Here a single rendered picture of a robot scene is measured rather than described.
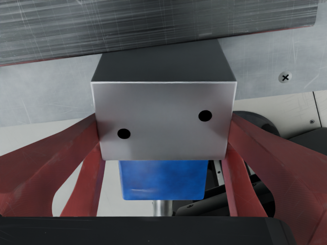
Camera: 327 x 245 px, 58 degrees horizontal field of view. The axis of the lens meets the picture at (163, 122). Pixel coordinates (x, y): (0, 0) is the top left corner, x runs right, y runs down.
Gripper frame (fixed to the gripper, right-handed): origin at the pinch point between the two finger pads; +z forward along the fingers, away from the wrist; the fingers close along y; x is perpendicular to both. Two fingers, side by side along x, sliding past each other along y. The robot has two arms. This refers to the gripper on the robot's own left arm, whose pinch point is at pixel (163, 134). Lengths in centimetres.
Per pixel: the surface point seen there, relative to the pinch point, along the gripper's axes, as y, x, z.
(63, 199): 47, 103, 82
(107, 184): 25, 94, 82
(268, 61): -5.5, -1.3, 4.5
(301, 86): -7.6, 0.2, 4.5
